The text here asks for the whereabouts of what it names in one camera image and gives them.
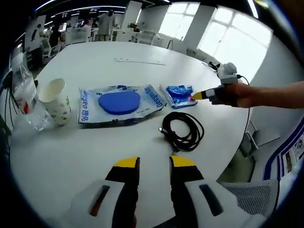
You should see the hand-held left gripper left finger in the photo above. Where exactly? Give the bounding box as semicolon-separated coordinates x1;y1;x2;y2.
70;156;141;228

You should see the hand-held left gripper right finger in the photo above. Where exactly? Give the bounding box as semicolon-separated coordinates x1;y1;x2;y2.
169;155;252;228

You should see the blue plastic packet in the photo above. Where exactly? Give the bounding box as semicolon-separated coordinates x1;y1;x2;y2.
159;83;199;110

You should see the white blue printed bag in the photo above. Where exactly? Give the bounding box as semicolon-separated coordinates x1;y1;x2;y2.
78;83;165;124

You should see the leaf print paper cup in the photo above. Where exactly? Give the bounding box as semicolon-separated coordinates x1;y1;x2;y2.
38;78;72;126

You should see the clear plastic water bottle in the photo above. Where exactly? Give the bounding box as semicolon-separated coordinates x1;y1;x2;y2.
10;53;52;132

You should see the person's right hand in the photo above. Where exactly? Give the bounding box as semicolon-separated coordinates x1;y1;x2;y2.
223;82;254;108

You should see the white table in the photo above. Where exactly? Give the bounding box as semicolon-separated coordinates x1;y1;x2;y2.
9;41;252;221

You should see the grey mesh office chair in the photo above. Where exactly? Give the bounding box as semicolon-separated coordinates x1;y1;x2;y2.
219;179;280;217

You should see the white mesh office chair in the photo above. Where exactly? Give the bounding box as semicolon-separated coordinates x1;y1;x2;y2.
139;30;155;45

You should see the white blue display board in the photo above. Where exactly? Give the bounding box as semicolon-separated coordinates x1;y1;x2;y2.
263;127;304;182

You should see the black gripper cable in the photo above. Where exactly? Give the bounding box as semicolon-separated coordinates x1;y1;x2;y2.
237;75;252;145

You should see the white table cable cover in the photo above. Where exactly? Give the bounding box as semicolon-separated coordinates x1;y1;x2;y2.
115;57;167;66

